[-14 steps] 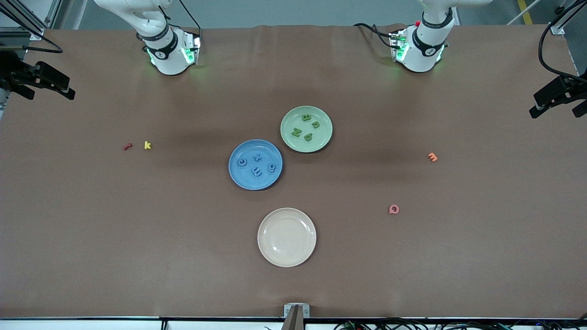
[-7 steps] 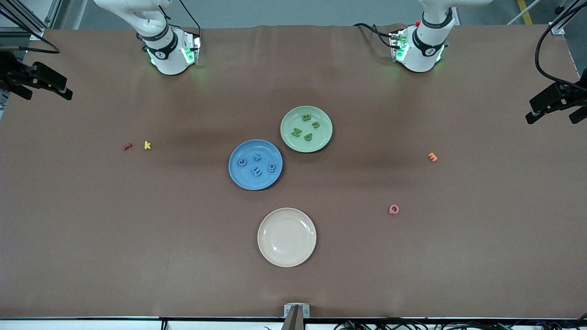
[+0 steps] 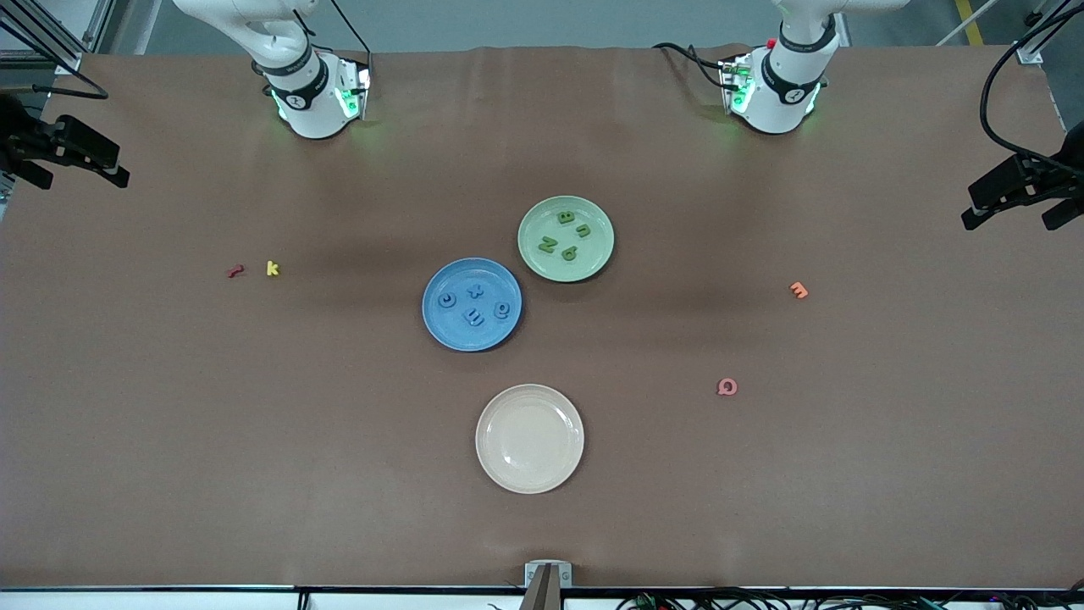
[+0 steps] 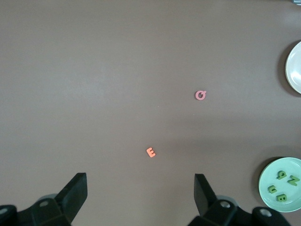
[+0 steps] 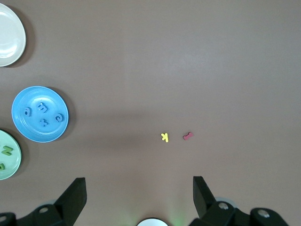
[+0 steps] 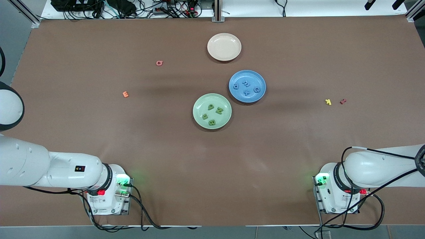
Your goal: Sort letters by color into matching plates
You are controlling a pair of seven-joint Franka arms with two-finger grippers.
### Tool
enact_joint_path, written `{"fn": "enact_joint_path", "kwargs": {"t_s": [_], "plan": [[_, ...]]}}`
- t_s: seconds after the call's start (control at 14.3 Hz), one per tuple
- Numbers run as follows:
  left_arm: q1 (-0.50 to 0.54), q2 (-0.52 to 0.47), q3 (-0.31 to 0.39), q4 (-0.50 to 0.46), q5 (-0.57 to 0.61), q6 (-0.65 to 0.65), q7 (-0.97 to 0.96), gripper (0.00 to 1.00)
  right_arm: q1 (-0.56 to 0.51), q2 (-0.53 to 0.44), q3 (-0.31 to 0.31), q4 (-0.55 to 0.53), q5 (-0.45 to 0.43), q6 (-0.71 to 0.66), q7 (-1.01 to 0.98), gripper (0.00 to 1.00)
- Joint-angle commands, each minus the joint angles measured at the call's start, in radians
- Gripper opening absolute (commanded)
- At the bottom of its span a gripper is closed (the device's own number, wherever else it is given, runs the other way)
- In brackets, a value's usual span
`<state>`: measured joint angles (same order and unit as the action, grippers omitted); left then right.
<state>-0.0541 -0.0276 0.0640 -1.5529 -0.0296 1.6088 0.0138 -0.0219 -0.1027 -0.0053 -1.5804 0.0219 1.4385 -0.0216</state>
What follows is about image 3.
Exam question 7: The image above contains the black cable bundle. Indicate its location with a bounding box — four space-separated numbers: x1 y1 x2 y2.
617 587 1084 610

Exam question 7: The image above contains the blue plate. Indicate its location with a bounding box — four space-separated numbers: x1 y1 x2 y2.
422 258 523 352

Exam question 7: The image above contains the grey metal bracket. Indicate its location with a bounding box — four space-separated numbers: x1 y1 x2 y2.
524 561 573 589

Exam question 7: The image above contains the brown table cover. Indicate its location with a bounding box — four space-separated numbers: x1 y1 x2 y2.
0 44 1084 590

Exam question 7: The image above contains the beige plate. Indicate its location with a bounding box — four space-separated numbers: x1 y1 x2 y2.
475 384 585 495

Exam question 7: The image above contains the light green plate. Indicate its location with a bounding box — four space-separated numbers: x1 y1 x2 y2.
517 196 616 284

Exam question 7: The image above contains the black base cable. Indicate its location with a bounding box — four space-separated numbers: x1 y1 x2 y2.
652 41 738 90
326 0 373 77

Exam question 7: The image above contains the white table edge rail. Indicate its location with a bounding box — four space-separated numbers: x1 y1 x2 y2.
0 586 1084 610

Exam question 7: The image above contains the grey camera pole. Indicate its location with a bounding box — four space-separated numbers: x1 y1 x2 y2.
519 566 563 610

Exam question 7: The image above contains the aluminium frame profile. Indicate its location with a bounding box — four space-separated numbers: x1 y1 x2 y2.
0 0 115 77
1012 0 1084 64

